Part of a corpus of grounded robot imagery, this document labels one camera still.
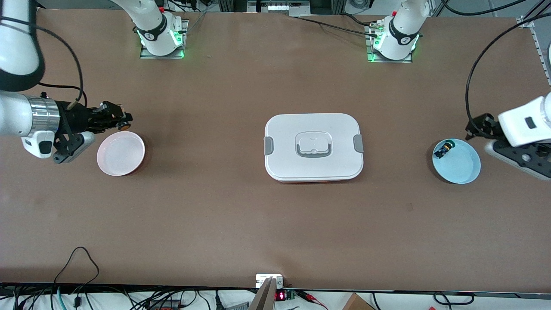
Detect round pink plate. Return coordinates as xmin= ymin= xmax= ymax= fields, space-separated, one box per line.
xmin=97 ymin=131 xmax=145 ymax=177

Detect round light blue plate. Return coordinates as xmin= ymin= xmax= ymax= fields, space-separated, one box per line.
xmin=432 ymin=139 xmax=481 ymax=185

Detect white lunch box grey latches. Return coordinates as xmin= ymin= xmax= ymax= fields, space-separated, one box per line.
xmin=263 ymin=113 xmax=364 ymax=183

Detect white power strip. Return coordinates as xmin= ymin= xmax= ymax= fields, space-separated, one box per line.
xmin=257 ymin=0 xmax=310 ymax=13

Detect brown cardboard box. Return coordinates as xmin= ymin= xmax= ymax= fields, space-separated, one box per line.
xmin=342 ymin=293 xmax=376 ymax=310

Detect red test lead clip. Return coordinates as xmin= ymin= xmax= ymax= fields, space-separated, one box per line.
xmin=297 ymin=291 xmax=328 ymax=310

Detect grey metal bar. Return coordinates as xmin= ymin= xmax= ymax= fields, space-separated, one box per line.
xmin=248 ymin=278 xmax=277 ymax=310

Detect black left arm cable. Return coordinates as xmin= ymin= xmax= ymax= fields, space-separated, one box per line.
xmin=465 ymin=12 xmax=551 ymax=136

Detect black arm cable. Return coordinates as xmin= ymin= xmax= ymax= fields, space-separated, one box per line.
xmin=465 ymin=12 xmax=551 ymax=136
xmin=0 ymin=16 xmax=84 ymax=108

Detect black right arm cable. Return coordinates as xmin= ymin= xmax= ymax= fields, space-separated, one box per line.
xmin=0 ymin=16 xmax=84 ymax=108

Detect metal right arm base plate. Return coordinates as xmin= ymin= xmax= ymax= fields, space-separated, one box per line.
xmin=140 ymin=19 xmax=190 ymax=59

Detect perforated metal rail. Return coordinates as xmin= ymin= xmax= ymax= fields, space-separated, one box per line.
xmin=530 ymin=27 xmax=551 ymax=87

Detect aluminium profile corner bracket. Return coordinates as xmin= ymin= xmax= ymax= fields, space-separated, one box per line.
xmin=516 ymin=0 xmax=551 ymax=30

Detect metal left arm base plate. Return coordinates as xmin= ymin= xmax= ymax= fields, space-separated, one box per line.
xmin=366 ymin=24 xmax=414 ymax=64

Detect black looped cable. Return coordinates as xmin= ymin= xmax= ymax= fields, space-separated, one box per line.
xmin=433 ymin=292 xmax=475 ymax=305
xmin=54 ymin=246 xmax=100 ymax=293

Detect black cable on table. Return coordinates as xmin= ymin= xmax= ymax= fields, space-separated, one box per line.
xmin=297 ymin=16 xmax=379 ymax=37

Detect small white bracket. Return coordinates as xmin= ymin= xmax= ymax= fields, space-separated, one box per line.
xmin=256 ymin=274 xmax=284 ymax=289

